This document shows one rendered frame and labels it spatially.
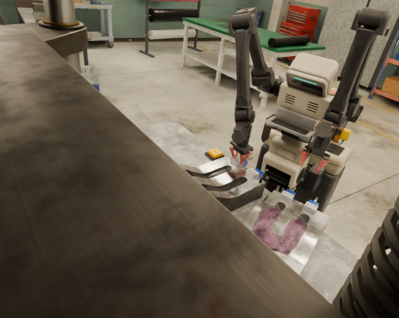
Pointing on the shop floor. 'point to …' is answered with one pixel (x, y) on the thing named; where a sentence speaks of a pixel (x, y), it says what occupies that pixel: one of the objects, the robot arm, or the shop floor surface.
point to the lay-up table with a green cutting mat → (224, 60)
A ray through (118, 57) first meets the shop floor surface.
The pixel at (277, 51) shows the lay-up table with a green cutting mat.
